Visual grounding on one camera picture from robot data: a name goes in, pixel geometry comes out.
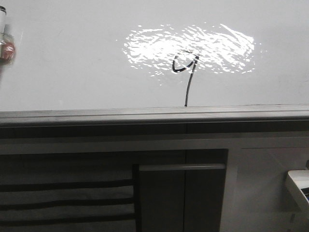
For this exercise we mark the grey cabinet panel with rail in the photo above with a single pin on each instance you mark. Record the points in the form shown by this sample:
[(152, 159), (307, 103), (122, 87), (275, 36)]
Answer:
[(180, 197)]

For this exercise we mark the white whiteboard with aluminium frame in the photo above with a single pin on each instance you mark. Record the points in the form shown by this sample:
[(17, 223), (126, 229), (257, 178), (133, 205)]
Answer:
[(155, 60)]

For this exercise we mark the white whiteboard marker with tape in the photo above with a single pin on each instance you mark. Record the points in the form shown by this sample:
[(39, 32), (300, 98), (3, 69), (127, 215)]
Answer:
[(7, 46)]

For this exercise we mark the dark slatted chair back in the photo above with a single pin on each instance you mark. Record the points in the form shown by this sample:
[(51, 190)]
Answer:
[(110, 202)]

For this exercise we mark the white plastic tray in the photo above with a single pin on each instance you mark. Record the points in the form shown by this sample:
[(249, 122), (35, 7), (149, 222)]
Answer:
[(297, 182)]

